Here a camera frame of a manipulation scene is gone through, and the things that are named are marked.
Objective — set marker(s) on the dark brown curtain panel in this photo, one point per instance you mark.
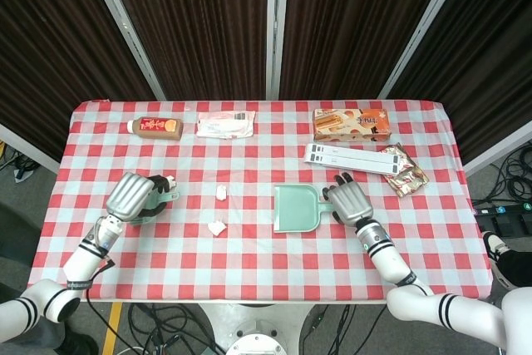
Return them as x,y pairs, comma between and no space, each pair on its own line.
50,47
353,26
199,26
490,64

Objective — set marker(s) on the gold foil snack packet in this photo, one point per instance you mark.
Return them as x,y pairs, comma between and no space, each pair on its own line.
409,180

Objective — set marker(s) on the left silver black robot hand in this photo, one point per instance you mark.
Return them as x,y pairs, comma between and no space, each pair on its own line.
129,195

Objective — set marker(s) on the black white sneaker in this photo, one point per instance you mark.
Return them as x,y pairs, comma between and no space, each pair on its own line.
494,245

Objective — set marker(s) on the green plastic dustpan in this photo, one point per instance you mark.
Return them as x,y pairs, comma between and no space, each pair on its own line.
295,209

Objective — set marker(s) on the black power strip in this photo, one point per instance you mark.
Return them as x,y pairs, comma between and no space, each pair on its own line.
503,208

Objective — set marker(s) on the white frame post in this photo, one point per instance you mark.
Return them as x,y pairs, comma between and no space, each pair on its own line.
424,26
124,26
277,26

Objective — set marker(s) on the red white checkered tablecloth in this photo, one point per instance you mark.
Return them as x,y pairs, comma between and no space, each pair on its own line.
266,263

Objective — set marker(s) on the white plastic packet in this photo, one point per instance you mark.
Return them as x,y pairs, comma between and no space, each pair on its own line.
224,125

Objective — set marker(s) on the green hand brush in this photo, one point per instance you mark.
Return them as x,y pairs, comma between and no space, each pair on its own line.
171,196

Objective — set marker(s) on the black trouser leg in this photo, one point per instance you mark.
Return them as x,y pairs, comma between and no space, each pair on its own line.
517,263

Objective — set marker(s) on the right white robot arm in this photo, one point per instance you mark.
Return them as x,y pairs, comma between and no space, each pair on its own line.
390,263

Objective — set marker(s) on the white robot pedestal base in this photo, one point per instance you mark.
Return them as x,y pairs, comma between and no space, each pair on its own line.
257,313

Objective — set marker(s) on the white partition base rail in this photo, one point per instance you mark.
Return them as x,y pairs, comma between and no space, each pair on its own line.
498,153
29,149

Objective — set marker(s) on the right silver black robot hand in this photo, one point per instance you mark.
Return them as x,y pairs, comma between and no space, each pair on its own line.
349,203

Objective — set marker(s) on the brown drink bottle red label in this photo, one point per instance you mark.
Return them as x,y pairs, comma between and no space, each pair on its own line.
162,130

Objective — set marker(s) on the orange biscuit box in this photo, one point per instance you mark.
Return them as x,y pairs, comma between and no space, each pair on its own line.
353,124

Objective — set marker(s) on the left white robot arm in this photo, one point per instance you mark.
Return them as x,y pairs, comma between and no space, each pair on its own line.
83,259

